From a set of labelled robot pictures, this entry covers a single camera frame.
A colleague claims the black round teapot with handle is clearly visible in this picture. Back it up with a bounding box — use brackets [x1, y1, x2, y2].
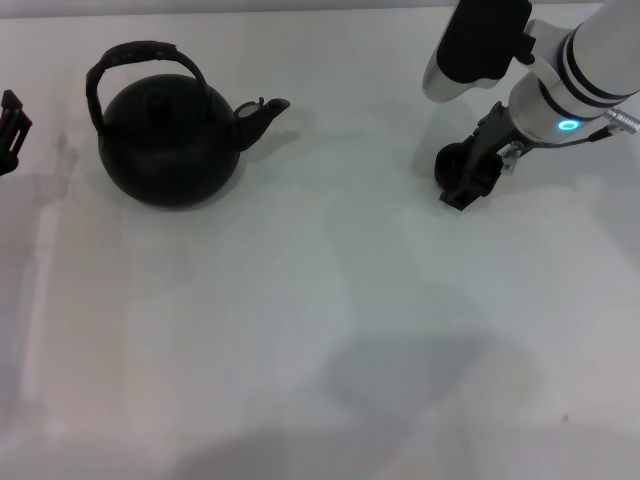
[85, 41, 292, 212]

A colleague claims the right arm cable silver plug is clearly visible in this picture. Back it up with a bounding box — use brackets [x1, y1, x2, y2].
[499, 106, 640, 174]

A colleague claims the small dark teacup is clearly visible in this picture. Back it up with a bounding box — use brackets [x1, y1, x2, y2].
[433, 143, 475, 194]

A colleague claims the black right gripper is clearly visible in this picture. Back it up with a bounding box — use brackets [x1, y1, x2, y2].
[439, 101, 517, 210]

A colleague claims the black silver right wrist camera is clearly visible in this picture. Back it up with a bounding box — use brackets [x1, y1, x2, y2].
[422, 0, 535, 105]

